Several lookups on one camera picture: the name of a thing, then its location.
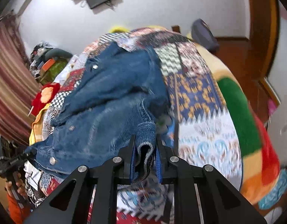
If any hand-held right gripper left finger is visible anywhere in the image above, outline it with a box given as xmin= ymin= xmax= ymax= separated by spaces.
xmin=23 ymin=134 xmax=137 ymax=224

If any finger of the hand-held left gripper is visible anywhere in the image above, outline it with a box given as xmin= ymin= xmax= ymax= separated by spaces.
xmin=17 ymin=150 xmax=37 ymax=162

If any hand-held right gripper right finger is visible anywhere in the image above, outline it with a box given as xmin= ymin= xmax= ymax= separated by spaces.
xmin=155 ymin=134 xmax=266 ymax=224

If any blue denim jacket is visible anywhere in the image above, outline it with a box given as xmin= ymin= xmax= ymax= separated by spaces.
xmin=24 ymin=43 xmax=172 ymax=183

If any person's left forearm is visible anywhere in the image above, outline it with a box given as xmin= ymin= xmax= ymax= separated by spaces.
xmin=7 ymin=192 xmax=33 ymax=224

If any person's left hand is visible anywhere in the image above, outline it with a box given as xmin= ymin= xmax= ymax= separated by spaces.
xmin=4 ymin=171 xmax=29 ymax=200

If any red plush toy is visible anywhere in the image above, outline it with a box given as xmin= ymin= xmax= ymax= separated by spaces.
xmin=31 ymin=83 xmax=61 ymax=117

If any striped red gold curtain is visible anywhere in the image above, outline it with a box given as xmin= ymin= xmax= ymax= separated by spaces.
xmin=0 ymin=16 xmax=41 ymax=145

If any patchwork printed quilt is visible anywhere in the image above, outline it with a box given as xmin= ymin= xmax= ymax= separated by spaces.
xmin=24 ymin=27 xmax=242 ymax=224

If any green patterned storage box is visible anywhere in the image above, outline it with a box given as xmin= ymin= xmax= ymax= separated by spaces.
xmin=39 ymin=58 xmax=69 ymax=85

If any white pillow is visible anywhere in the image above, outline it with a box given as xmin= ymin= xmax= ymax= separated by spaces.
xmin=56 ymin=56 xmax=79 ymax=84

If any orange box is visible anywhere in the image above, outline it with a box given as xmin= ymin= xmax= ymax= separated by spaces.
xmin=42 ymin=59 xmax=55 ymax=71

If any colourful striped fleece blanket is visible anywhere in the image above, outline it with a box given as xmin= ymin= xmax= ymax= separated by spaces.
xmin=195 ymin=44 xmax=287 ymax=210

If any pile of assorted clutter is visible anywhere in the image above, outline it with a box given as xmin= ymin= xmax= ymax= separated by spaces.
xmin=29 ymin=41 xmax=55 ymax=75

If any grey bolster pillow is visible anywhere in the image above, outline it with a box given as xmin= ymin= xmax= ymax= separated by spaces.
xmin=44 ymin=48 xmax=72 ymax=60

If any yellow plush cushion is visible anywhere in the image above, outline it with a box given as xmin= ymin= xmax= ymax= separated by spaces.
xmin=109 ymin=24 xmax=130 ymax=33

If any grey backpack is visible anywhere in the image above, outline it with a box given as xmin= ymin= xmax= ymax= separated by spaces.
xmin=191 ymin=19 xmax=220 ymax=52

